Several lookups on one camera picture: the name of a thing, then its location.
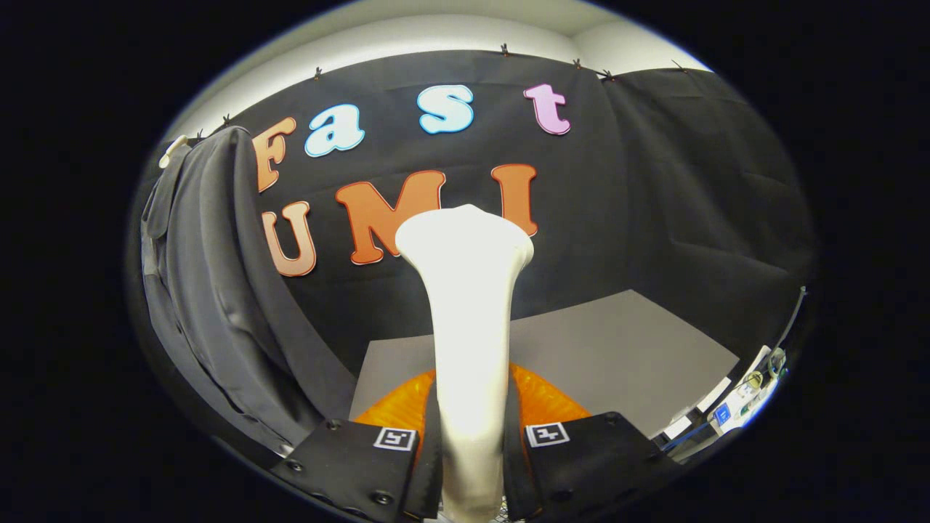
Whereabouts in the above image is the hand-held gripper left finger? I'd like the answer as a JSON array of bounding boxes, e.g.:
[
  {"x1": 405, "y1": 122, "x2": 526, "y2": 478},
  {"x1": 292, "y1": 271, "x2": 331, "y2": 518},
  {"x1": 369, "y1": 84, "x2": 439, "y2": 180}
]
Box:
[{"x1": 270, "y1": 367, "x2": 444, "y2": 523}]

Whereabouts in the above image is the white dress form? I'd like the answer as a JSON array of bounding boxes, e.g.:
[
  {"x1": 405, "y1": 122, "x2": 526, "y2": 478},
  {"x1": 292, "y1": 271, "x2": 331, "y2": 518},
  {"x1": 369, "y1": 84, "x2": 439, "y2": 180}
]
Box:
[{"x1": 158, "y1": 134, "x2": 191, "y2": 168}]

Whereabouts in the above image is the white desk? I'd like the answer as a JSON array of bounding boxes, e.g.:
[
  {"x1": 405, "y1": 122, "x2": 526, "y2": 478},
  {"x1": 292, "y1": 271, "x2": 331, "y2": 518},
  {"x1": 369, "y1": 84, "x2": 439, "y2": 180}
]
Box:
[{"x1": 658, "y1": 345, "x2": 789, "y2": 451}]

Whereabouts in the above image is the grey top cabinet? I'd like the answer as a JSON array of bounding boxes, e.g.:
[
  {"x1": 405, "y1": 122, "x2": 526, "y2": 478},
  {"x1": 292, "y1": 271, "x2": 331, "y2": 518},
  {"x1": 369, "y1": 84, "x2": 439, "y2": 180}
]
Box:
[{"x1": 349, "y1": 289, "x2": 740, "y2": 440}]

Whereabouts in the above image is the grey button shirt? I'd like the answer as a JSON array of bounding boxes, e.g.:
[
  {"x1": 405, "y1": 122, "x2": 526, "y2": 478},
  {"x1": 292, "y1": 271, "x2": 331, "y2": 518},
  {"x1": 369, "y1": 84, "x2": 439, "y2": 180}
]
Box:
[{"x1": 140, "y1": 126, "x2": 357, "y2": 455}]

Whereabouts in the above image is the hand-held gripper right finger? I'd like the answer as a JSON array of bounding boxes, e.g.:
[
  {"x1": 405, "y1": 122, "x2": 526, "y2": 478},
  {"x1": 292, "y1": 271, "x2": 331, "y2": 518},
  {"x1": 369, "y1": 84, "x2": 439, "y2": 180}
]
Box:
[{"x1": 501, "y1": 363, "x2": 684, "y2": 522}]

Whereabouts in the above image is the white garment steamer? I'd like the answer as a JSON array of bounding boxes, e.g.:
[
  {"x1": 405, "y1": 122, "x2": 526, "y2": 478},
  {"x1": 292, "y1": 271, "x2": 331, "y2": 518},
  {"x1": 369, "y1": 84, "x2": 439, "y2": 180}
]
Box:
[{"x1": 395, "y1": 204, "x2": 535, "y2": 523}]

